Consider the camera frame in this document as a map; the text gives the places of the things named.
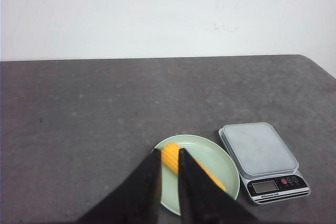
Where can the silver digital kitchen scale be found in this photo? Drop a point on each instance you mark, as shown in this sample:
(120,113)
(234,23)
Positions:
(268,169)

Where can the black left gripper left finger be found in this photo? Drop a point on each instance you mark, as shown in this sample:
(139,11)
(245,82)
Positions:
(136,200)

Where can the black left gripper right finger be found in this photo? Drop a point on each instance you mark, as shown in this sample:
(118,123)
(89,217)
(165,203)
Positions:
(201,200)

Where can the green shallow plate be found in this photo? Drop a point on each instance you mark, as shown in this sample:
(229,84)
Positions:
(209,154)

